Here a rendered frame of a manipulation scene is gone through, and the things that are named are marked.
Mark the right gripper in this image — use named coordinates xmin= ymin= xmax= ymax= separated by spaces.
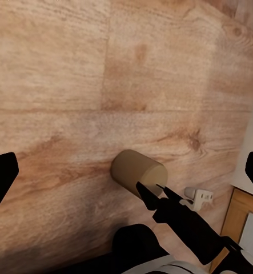
xmin=136 ymin=182 xmax=209 ymax=247

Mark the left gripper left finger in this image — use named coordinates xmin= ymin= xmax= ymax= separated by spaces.
xmin=0 ymin=152 xmax=19 ymax=203

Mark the pillar candle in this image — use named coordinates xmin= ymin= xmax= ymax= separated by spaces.
xmin=111 ymin=149 xmax=168 ymax=201

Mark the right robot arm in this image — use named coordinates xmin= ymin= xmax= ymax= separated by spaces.
xmin=136 ymin=182 xmax=253 ymax=274

